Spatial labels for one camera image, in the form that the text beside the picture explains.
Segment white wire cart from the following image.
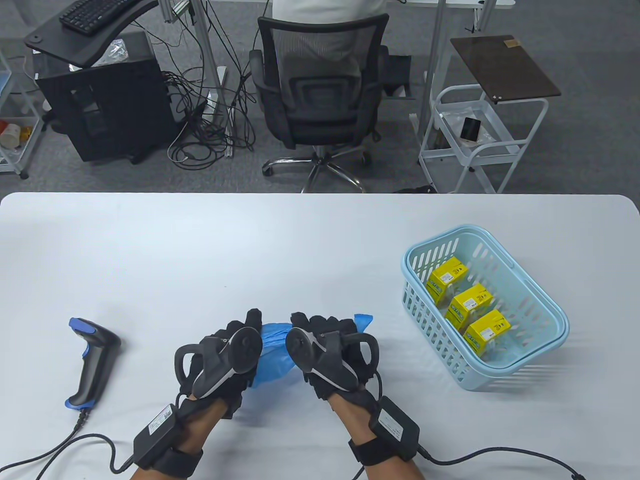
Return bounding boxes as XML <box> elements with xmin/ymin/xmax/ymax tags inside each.
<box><xmin>0</xmin><ymin>50</ymin><xmax>46</xmax><ymax>180</ymax></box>

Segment dark brown board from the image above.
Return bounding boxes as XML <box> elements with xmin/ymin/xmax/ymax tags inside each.
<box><xmin>450</xmin><ymin>35</ymin><xmax>562</xmax><ymax>105</ymax></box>

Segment aluminium frame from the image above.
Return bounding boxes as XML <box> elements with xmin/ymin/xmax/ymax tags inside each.
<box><xmin>159</xmin><ymin>0</ymin><xmax>195</xmax><ymax>24</ymax></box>

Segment person's right hand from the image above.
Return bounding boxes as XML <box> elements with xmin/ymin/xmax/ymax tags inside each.
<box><xmin>289</xmin><ymin>311</ymin><xmax>381</xmax><ymax>416</ymax></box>

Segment black white handheld controller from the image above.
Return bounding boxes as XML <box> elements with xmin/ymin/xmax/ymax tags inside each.
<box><xmin>286</xmin><ymin>327</ymin><xmax>380</xmax><ymax>393</ymax></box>
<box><xmin>174</xmin><ymin>327</ymin><xmax>263</xmax><ymax>399</ymax></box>

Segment black keyboard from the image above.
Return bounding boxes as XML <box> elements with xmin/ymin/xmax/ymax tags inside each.
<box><xmin>59</xmin><ymin>0</ymin><xmax>142</xmax><ymax>36</ymax></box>

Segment black scanner cable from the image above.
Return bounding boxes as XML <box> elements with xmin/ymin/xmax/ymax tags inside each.
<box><xmin>0</xmin><ymin>409</ymin><xmax>91</xmax><ymax>471</ymax></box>

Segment yellow chrysanthemum tea package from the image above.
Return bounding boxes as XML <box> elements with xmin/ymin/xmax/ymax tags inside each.
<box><xmin>445</xmin><ymin>283</ymin><xmax>495</xmax><ymax>331</ymax></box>
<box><xmin>463</xmin><ymin>308</ymin><xmax>512</xmax><ymax>357</ymax></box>
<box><xmin>426</xmin><ymin>257</ymin><xmax>470</xmax><ymax>306</ymax></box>

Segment white desk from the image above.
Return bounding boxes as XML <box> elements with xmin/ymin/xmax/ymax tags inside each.
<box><xmin>387</xmin><ymin>0</ymin><xmax>516</xmax><ymax>10</ymax></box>

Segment white desk leg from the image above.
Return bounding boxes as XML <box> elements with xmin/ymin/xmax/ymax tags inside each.
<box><xmin>410</xmin><ymin>0</ymin><xmax>448</xmax><ymax>146</ymax></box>
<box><xmin>192</xmin><ymin>0</ymin><xmax>236</xmax><ymax>160</ymax></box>

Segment black wrist sensor box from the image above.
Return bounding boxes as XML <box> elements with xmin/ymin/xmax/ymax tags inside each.
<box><xmin>133</xmin><ymin>402</ymin><xmax>182</xmax><ymax>468</ymax></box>
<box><xmin>370</xmin><ymin>396</ymin><xmax>421</xmax><ymax>461</ymax></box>

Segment clear plastic bag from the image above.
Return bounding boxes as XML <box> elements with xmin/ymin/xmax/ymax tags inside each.
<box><xmin>95</xmin><ymin>39</ymin><xmax>130</xmax><ymax>68</ymax></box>

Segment black computer tower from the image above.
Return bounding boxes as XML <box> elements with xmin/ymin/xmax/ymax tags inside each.
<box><xmin>37</xmin><ymin>31</ymin><xmax>181</xmax><ymax>165</ymax></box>

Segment tangle of black cables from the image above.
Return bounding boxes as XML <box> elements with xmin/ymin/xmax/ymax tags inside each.
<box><xmin>162</xmin><ymin>0</ymin><xmax>261</xmax><ymax>168</ymax></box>

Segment blue plastic bag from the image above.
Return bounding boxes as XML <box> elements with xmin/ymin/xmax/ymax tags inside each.
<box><xmin>247</xmin><ymin>313</ymin><xmax>375</xmax><ymax>390</ymax></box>

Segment person's left hand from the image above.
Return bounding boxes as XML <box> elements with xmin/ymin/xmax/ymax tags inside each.
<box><xmin>177</xmin><ymin>308</ymin><xmax>264</xmax><ymax>421</ymax></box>

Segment white metal cart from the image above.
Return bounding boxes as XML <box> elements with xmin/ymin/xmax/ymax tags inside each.
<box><xmin>418</xmin><ymin>84</ymin><xmax>550</xmax><ymax>195</ymax></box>

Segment black wrist strap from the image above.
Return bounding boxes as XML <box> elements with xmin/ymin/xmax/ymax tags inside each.
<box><xmin>348</xmin><ymin>435</ymin><xmax>396</xmax><ymax>467</ymax></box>
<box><xmin>150</xmin><ymin>445</ymin><xmax>203</xmax><ymax>476</ymax></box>

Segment black mesh office chair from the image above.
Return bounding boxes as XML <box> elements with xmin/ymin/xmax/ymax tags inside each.
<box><xmin>248</xmin><ymin>13</ymin><xmax>391</xmax><ymax>194</ymax></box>

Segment black glove cable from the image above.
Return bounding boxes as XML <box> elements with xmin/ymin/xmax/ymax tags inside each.
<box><xmin>417</xmin><ymin>447</ymin><xmax>583</xmax><ymax>480</ymax></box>
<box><xmin>75</xmin><ymin>434</ymin><xmax>136</xmax><ymax>473</ymax></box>

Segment aluminium post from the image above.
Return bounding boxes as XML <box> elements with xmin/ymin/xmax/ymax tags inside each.
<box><xmin>470</xmin><ymin>0</ymin><xmax>501</xmax><ymax>35</ymax></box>

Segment light blue plastic basket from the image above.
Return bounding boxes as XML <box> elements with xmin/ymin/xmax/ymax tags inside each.
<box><xmin>400</xmin><ymin>225</ymin><xmax>570</xmax><ymax>392</ymax></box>

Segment black bag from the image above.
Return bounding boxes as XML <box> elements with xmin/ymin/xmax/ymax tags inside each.
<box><xmin>380</xmin><ymin>45</ymin><xmax>415</xmax><ymax>101</ymax></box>

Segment black blue barcode scanner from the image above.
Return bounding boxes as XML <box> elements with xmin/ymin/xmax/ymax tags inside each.
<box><xmin>65</xmin><ymin>317</ymin><xmax>122</xmax><ymax>411</ymax></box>

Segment black keyboard tray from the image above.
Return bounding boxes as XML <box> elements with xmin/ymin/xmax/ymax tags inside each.
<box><xmin>25</xmin><ymin>0</ymin><xmax>160</xmax><ymax>68</ymax></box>

